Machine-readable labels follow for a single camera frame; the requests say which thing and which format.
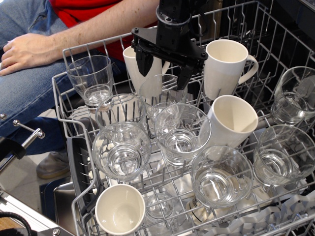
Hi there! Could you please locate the person's bare forearm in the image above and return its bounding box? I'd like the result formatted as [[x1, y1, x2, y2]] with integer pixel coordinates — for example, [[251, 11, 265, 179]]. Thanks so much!
[[48, 0, 159, 61]]

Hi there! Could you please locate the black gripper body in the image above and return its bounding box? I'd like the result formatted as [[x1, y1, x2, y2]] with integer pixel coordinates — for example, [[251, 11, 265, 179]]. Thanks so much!
[[132, 0, 207, 68]]

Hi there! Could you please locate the black cable bottom left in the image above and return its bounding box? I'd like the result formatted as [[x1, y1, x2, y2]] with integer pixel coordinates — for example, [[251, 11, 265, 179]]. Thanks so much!
[[0, 211, 32, 236]]

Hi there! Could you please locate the white tilted mug centre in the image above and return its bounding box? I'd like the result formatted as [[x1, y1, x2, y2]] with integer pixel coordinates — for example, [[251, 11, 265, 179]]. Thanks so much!
[[205, 95, 259, 148]]

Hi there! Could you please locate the metal clamp with black handle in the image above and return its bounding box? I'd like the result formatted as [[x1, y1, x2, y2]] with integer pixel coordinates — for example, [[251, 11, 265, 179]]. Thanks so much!
[[0, 119, 45, 175]]

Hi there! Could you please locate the clear glass back centre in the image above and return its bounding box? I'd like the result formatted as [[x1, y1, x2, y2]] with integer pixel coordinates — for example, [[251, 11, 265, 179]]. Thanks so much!
[[139, 74, 188, 123]]

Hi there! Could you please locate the person's bare hand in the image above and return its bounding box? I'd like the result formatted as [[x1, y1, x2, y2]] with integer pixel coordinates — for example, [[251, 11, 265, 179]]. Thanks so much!
[[0, 33, 62, 76]]

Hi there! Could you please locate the grey sneaker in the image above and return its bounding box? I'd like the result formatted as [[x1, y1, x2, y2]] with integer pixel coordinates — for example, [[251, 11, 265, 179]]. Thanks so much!
[[36, 151, 70, 179]]

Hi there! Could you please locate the small clear glass bottom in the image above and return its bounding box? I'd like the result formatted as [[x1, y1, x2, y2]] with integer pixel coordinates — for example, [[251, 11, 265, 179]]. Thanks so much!
[[145, 193, 174, 224]]

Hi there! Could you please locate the clear glass far right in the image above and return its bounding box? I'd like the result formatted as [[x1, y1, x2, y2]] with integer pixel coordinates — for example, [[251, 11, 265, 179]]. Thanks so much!
[[270, 66, 315, 125]]

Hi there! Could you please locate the clear glass behind front-left glass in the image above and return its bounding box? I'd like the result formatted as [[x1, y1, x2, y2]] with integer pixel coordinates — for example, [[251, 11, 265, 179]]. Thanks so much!
[[95, 93, 146, 130]]

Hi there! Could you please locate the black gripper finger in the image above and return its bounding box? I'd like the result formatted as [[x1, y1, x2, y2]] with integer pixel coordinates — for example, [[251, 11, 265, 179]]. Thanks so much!
[[177, 64, 194, 90], [135, 49, 153, 76]]

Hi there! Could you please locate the white mug back left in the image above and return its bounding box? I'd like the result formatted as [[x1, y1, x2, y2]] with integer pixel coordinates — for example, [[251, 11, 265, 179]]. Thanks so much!
[[123, 46, 170, 95]]

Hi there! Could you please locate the clear glass cup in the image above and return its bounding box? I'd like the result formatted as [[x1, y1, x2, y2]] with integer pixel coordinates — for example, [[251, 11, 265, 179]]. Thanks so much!
[[155, 103, 212, 167]]

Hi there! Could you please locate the clear glass front left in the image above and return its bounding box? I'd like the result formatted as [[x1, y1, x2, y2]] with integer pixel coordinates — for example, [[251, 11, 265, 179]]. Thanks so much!
[[92, 122, 152, 182]]

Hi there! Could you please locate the clear glass front centre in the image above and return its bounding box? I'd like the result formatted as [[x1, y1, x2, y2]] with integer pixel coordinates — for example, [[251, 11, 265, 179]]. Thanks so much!
[[191, 145, 253, 208]]

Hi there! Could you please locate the clear glass back left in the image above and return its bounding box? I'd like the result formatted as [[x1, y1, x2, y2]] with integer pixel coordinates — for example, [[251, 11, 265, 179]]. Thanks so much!
[[66, 55, 114, 108]]

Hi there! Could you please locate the grey wire dishwasher rack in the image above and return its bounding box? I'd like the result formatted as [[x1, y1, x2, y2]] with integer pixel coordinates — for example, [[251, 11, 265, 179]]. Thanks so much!
[[53, 0, 315, 236]]

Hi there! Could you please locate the white cup bottom left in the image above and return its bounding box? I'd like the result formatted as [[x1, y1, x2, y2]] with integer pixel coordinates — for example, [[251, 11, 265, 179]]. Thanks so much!
[[95, 184, 146, 236]]

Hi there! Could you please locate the white mug with handle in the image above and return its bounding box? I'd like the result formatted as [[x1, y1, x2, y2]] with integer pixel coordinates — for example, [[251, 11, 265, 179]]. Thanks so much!
[[203, 39, 259, 100]]

